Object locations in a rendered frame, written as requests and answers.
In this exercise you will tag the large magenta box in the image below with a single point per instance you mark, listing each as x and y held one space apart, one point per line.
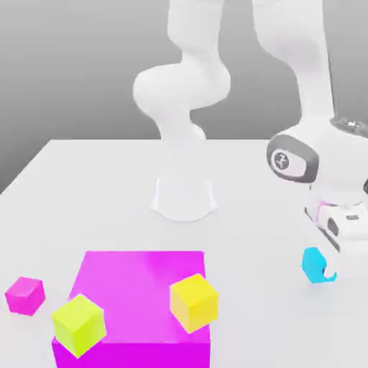
138 287

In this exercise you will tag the small yellow cube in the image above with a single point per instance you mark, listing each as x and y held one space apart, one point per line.
192 302

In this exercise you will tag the small lime cube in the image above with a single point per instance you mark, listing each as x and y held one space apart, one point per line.
77 325

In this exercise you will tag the small cyan cube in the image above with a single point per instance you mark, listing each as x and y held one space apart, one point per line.
312 264

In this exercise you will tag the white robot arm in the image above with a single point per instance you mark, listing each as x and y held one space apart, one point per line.
184 86

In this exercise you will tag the small magenta cube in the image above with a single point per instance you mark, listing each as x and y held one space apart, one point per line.
24 296

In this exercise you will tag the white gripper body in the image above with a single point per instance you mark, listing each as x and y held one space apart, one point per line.
324 236

